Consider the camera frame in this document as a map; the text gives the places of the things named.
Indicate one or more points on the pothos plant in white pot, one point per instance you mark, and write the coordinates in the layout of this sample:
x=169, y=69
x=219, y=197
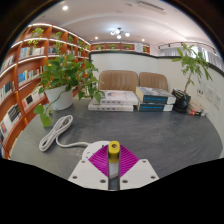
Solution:
x=60, y=71

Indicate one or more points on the multi-bulb ceiling lamp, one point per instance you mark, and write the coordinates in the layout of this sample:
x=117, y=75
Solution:
x=119, y=32

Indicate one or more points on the white wall socket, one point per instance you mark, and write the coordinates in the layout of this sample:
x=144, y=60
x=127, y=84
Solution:
x=217, y=100
x=209, y=94

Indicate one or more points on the tan upholstered chair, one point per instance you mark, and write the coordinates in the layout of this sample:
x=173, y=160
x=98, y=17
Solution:
x=153, y=81
x=118, y=80

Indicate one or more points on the beige cover book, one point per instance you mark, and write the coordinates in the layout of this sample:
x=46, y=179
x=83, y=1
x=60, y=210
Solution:
x=197, y=108

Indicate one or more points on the white window curtains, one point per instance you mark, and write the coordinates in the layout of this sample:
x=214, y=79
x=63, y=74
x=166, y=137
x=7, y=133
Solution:
x=213, y=56

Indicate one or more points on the white framed sign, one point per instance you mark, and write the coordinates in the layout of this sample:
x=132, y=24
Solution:
x=138, y=48

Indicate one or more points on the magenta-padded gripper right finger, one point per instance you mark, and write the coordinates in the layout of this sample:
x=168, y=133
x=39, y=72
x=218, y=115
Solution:
x=138, y=173

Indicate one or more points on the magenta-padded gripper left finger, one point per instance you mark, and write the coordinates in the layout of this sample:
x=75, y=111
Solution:
x=88, y=175

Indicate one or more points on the thin white book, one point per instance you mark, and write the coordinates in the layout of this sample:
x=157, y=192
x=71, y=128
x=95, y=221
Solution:
x=110, y=107

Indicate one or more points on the black ceiling track lights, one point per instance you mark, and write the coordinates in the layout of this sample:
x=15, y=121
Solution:
x=183, y=44

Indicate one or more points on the orange wooden bookshelf unit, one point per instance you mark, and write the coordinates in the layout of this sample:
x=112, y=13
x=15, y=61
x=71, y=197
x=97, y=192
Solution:
x=20, y=83

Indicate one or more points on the white standing card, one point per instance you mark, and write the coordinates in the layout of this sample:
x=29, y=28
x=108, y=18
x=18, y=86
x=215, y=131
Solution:
x=200, y=91

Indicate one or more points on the thick dark cover book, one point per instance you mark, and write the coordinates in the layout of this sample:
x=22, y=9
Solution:
x=155, y=96

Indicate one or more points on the yellow charger block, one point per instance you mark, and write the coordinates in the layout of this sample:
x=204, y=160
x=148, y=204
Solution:
x=113, y=156

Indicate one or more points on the tall plant in black pot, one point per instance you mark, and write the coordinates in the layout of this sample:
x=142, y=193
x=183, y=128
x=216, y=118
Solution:
x=181, y=104

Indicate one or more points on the red spine book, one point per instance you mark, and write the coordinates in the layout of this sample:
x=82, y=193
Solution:
x=196, y=114

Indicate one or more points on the ceiling air vent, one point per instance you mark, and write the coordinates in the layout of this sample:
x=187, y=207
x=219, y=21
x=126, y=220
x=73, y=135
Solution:
x=150, y=6

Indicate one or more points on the dark book with white pages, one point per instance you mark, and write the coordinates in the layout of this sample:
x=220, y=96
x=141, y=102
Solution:
x=155, y=107

